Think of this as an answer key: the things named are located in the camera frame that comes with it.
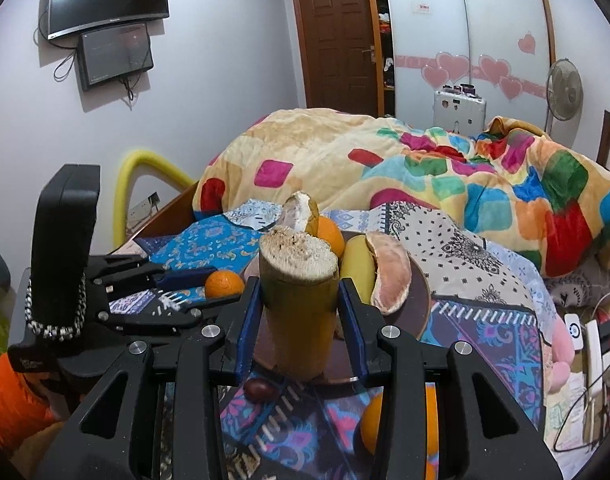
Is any large orange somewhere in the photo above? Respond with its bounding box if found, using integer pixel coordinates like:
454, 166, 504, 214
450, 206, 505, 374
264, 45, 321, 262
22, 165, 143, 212
359, 384, 439, 456

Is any dark red plum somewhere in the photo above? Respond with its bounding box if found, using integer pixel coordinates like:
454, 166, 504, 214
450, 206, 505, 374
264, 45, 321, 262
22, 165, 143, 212
243, 377, 279, 404

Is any small orange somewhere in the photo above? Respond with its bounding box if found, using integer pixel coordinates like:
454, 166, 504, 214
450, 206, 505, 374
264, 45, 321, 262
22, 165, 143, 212
204, 270, 245, 299

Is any long yellow sugarcane stalk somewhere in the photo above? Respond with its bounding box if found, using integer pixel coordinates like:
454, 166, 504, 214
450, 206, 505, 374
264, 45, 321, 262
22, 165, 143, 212
259, 226, 339, 382

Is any small orange tangerine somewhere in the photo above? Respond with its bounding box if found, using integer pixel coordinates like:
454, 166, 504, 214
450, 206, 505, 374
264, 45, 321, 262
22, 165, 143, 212
317, 216, 345, 258

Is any brown round plate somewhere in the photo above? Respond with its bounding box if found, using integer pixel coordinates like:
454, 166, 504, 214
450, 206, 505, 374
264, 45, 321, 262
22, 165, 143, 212
253, 255, 432, 385

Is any small pomelo slice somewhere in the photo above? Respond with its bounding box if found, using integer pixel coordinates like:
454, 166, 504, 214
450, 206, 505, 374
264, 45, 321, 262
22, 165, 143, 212
366, 232, 412, 316

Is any yellow sugarcane piece on plate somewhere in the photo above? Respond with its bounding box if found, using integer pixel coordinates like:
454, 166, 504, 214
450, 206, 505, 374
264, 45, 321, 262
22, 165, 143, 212
340, 234, 375, 304

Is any blue patterned bed sheet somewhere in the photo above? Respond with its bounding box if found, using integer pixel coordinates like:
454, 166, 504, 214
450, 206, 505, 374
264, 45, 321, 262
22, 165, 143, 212
106, 198, 559, 480

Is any yellow foam tube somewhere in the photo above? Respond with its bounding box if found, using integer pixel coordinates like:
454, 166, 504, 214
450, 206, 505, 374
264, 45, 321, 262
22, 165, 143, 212
112, 148, 195, 247

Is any large pomelo wedge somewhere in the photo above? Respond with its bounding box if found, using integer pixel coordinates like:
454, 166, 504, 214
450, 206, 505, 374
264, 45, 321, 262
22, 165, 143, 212
276, 191, 319, 236

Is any pink plush toy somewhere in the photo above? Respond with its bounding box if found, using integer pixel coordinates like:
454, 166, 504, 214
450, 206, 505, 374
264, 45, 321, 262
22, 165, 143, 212
548, 316, 575, 393

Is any white power strip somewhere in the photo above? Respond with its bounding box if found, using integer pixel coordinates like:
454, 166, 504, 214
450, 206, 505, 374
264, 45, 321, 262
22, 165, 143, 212
585, 320, 604, 400

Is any colourful patchwork blanket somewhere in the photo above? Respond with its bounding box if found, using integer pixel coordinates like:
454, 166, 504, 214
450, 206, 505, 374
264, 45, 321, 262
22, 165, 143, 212
192, 108, 610, 278

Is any silver equipment case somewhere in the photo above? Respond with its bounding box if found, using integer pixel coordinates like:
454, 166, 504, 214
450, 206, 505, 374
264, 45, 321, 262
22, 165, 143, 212
433, 84, 486, 138

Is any standing electric fan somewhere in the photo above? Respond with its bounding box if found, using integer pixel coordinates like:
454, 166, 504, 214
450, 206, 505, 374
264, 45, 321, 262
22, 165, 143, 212
545, 58, 584, 136

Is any brown wooden door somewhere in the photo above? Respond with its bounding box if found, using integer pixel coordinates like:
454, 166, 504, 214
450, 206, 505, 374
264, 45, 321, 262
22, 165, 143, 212
294, 0, 378, 116

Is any white wardrobe with hearts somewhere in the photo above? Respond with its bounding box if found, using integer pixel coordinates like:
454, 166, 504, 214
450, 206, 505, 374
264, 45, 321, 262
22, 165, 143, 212
387, 0, 554, 129

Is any wall power socket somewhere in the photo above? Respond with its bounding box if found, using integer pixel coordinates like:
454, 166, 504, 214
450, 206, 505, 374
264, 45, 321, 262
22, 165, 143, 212
126, 192, 160, 229

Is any small black wall monitor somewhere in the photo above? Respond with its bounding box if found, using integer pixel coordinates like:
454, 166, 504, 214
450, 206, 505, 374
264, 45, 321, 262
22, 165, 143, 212
77, 23, 154, 92

